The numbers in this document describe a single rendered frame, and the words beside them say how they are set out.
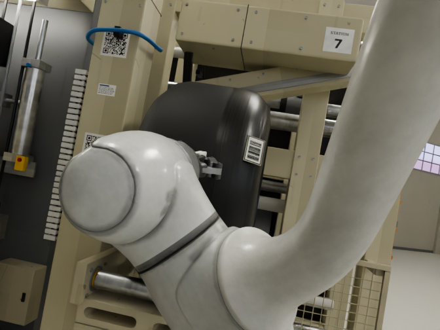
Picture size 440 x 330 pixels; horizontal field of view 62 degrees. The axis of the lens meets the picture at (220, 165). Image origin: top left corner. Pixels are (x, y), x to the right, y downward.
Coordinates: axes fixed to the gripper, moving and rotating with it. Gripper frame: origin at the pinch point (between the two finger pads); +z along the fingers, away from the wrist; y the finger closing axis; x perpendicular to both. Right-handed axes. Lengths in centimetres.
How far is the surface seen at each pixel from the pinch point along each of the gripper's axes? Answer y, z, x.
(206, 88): 4.5, 19.8, -15.5
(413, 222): -476, 1095, 192
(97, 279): 22.4, 11.3, 33.8
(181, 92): 9.6, 15.8, -13.4
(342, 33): -30, 56, -43
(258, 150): -10.7, 8.4, -3.2
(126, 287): 14.9, 11.1, 34.3
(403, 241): -451, 1071, 251
